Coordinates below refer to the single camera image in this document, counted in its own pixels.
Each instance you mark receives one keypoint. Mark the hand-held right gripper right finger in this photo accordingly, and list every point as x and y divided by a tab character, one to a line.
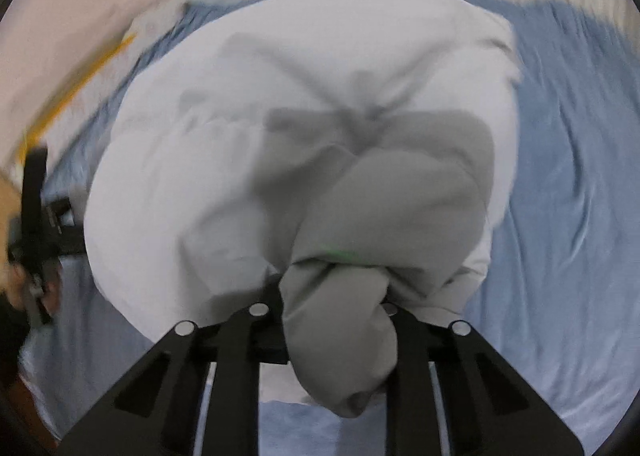
415	351

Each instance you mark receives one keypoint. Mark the person's left hand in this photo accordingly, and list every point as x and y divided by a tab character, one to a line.
15	283

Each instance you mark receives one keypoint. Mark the blue bed sheet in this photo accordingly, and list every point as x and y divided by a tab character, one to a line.
565	176

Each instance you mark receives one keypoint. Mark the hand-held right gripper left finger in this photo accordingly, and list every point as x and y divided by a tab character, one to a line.
240	351

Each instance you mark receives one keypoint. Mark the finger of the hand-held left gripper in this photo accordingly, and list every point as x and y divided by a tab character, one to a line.
67	231

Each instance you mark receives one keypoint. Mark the white padded jacket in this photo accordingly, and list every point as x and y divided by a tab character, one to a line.
280	136

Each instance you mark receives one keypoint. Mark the orange strip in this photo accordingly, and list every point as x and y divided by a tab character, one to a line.
75	91

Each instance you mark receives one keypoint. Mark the pale patterned bed skirt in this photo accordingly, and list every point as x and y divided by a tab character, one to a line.
115	61

